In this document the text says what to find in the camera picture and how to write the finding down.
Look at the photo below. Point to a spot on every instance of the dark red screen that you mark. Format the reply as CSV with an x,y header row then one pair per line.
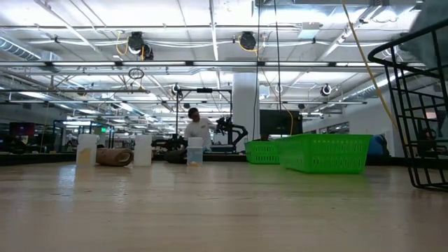
x,y
21,129

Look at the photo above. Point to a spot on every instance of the black bandage roll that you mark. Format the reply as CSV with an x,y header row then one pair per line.
x,y
175,157

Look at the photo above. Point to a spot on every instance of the brown bandage roll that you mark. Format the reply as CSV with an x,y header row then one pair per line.
x,y
115,157

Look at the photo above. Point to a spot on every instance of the black background station frame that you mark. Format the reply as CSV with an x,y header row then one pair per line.
x,y
84,122
204,90

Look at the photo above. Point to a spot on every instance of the person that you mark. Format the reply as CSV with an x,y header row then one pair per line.
x,y
199,129
428,136

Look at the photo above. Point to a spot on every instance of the white building pillar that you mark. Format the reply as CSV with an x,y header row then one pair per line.
x,y
245,105

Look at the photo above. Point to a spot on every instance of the clear white-capped pill bottle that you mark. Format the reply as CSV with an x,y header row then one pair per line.
x,y
87,148
195,152
143,150

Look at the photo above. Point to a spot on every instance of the blue pillow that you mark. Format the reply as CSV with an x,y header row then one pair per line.
x,y
378,145

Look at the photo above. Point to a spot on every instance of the black monitor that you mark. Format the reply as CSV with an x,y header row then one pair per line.
x,y
280,122

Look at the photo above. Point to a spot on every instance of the large green plastic basket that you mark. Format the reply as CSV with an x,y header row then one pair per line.
x,y
325,154

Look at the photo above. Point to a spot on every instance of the black background robot arm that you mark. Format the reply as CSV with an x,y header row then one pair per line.
x,y
232,131
169,144

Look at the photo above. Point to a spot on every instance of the small green plastic basket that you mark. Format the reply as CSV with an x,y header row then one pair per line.
x,y
262,152

